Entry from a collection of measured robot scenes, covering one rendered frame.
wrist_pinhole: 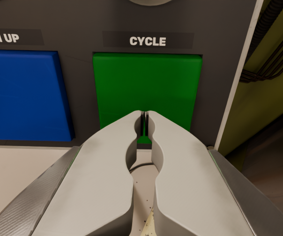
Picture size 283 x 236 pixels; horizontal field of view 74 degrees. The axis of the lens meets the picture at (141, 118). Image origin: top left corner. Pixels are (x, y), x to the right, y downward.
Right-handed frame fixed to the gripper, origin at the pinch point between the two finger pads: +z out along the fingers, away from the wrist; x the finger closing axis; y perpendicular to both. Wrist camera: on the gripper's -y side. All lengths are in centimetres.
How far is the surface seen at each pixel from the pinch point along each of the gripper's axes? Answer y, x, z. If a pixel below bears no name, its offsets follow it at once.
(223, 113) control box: 1.6, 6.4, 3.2
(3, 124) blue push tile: 2.8, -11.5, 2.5
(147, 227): 37.9, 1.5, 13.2
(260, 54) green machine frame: 2.9, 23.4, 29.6
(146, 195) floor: 86, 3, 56
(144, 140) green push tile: 4.0, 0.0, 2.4
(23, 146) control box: 5.8, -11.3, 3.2
